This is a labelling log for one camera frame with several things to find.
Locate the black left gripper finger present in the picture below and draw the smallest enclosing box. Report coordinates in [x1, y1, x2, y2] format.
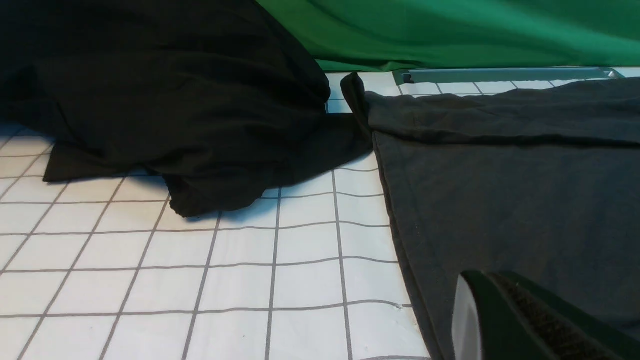
[451, 270, 640, 360]

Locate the gray long-sleeve top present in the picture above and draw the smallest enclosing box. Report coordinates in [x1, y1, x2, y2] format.
[340, 73, 639, 360]

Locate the green backdrop cloth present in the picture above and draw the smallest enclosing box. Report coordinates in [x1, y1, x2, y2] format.
[260, 0, 640, 72]

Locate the black crumpled garment pile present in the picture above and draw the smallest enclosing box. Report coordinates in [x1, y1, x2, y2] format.
[0, 0, 372, 218]

